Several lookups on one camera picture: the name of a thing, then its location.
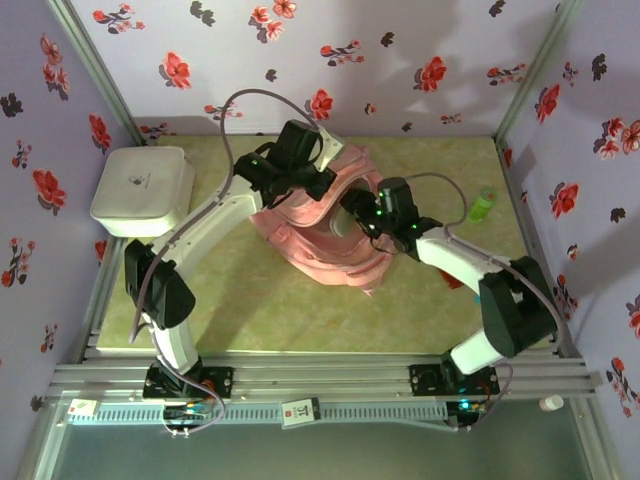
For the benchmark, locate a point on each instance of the pink school backpack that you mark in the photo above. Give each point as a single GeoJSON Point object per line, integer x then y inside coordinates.
{"type": "Point", "coordinates": [320, 255]}

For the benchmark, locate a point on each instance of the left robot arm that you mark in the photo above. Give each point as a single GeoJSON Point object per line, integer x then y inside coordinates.
{"type": "Point", "coordinates": [210, 225]}

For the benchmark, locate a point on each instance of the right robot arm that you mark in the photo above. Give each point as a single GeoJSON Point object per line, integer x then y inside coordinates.
{"type": "Point", "coordinates": [460, 260]}

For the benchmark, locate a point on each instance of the red notebook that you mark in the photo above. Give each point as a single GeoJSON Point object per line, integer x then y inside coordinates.
{"type": "Point", "coordinates": [452, 282]}

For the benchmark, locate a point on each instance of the green bottle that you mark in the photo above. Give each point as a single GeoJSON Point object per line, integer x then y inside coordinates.
{"type": "Point", "coordinates": [482, 205]}

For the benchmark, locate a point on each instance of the white lidded storage box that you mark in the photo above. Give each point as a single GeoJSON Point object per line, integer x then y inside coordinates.
{"type": "Point", "coordinates": [142, 192]}

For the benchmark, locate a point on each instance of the white label card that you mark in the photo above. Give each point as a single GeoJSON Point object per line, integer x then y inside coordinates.
{"type": "Point", "coordinates": [301, 412]}

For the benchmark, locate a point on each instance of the small white bottle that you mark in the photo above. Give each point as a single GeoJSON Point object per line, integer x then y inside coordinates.
{"type": "Point", "coordinates": [551, 403]}

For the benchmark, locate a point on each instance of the small white red tag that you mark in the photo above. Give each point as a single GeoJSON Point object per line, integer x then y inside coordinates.
{"type": "Point", "coordinates": [82, 407]}

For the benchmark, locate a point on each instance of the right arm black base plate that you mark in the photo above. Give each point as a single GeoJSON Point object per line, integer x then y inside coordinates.
{"type": "Point", "coordinates": [425, 380]}

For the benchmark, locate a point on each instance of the aluminium cross rail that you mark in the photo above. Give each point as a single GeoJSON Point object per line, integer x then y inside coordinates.
{"type": "Point", "coordinates": [320, 372]}

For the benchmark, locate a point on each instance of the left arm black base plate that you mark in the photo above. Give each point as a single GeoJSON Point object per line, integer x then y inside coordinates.
{"type": "Point", "coordinates": [220, 382]}

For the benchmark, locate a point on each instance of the aluminium frame post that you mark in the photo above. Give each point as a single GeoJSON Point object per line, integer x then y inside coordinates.
{"type": "Point", "coordinates": [537, 70]}
{"type": "Point", "coordinates": [95, 70]}

